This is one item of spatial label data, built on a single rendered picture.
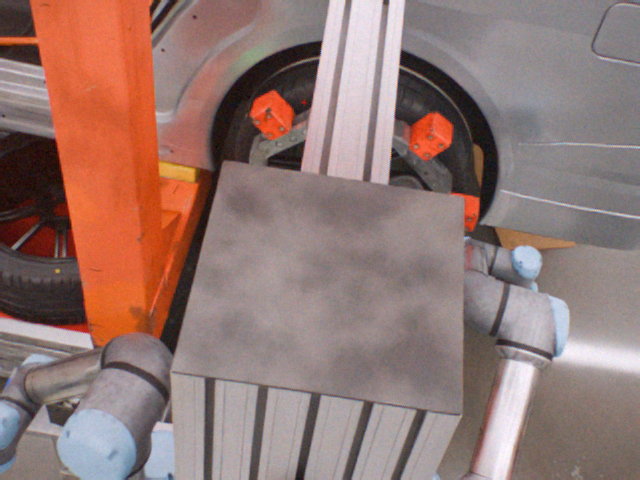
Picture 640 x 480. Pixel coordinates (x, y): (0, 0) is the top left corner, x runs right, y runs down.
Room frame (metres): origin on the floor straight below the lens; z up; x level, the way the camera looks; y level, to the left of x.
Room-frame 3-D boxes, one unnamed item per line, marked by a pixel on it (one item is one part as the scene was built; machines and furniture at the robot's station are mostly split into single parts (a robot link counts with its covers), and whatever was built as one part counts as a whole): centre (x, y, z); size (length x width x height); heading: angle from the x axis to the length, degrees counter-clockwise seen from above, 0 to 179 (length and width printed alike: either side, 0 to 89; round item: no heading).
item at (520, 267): (1.43, -0.47, 0.95); 0.11 x 0.08 x 0.11; 81
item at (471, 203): (1.67, -0.35, 0.85); 0.09 x 0.08 x 0.07; 88
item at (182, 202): (1.65, 0.48, 0.69); 0.52 x 0.17 x 0.35; 178
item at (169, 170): (1.82, 0.47, 0.71); 0.14 x 0.14 x 0.05; 88
